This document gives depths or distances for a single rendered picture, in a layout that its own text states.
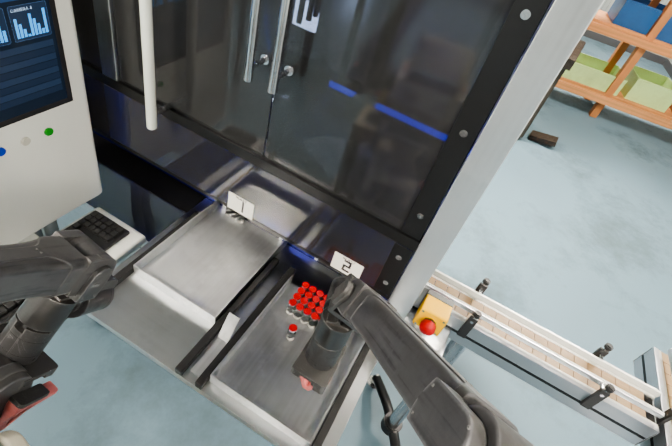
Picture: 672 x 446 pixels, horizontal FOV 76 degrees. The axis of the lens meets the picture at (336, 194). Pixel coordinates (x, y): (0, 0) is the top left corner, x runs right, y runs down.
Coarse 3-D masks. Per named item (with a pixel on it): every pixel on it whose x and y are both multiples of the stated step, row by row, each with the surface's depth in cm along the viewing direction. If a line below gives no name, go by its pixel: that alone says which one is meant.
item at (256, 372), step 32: (288, 288) 119; (256, 320) 106; (288, 320) 112; (256, 352) 103; (288, 352) 105; (352, 352) 109; (224, 384) 93; (256, 384) 98; (288, 384) 99; (288, 416) 94; (320, 416) 96
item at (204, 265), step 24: (216, 216) 132; (168, 240) 118; (192, 240) 123; (216, 240) 125; (240, 240) 127; (264, 240) 130; (144, 264) 113; (168, 264) 115; (192, 264) 117; (216, 264) 119; (240, 264) 121; (264, 264) 120; (168, 288) 107; (192, 288) 112; (216, 288) 113; (240, 288) 111; (216, 312) 108
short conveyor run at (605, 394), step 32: (448, 288) 127; (480, 288) 125; (448, 320) 120; (480, 320) 121; (512, 320) 123; (480, 352) 121; (512, 352) 116; (544, 352) 114; (576, 352) 117; (608, 352) 117; (544, 384) 117; (576, 384) 112; (608, 384) 107; (640, 384) 113; (608, 416) 112; (640, 416) 110
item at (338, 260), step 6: (336, 252) 111; (336, 258) 112; (342, 258) 111; (348, 258) 110; (336, 264) 113; (342, 264) 112; (348, 264) 111; (354, 264) 110; (342, 270) 113; (348, 270) 112; (354, 270) 111; (360, 270) 110
